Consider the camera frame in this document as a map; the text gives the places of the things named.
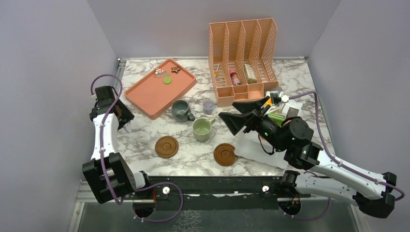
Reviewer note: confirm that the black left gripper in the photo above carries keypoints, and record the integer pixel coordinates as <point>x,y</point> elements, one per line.
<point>262,124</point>

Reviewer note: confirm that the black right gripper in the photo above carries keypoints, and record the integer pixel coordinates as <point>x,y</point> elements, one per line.
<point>107,102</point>

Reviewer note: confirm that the green layered cake slice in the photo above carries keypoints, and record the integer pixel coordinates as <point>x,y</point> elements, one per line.
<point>277,118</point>

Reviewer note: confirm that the green macaron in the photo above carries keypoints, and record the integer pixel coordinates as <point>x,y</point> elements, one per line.
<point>167,80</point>

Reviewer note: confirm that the yellow frosted donut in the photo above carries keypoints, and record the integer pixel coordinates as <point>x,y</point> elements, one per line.
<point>268,102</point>

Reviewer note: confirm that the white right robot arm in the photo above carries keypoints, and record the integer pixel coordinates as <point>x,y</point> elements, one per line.
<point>316,170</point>

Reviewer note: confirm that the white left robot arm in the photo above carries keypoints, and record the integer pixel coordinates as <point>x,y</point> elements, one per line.
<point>108,175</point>

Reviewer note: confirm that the white tiered dessert stand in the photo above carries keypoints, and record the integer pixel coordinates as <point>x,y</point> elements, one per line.
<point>249,146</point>

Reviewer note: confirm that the pink bottle in organizer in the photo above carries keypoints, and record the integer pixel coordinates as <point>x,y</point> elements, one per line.
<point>234,77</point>

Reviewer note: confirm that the tan box in organizer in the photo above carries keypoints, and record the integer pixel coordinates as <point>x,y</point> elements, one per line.
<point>249,73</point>

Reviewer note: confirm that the light green ceramic mug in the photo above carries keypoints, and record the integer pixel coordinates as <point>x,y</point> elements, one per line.
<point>202,128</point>

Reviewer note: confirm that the right brown wooden coaster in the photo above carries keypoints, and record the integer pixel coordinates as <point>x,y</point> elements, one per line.
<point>224,154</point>

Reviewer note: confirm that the brown wooden coaster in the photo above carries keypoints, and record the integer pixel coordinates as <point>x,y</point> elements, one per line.
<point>224,154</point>
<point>166,147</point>

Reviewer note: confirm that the pink dessert tray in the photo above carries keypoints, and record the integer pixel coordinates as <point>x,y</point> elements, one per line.
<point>152,97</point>

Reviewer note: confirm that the pink mesh file organizer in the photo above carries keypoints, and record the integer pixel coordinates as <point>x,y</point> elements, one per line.
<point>231,45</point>

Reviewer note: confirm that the dark blue-green ceramic mug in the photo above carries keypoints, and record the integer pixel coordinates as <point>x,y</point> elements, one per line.
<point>181,111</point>

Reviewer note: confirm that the brown star cookie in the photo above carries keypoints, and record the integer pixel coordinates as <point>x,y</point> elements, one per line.
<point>175,69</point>

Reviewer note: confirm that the left brown wooden coaster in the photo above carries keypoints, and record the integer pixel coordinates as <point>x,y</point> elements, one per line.
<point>166,147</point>

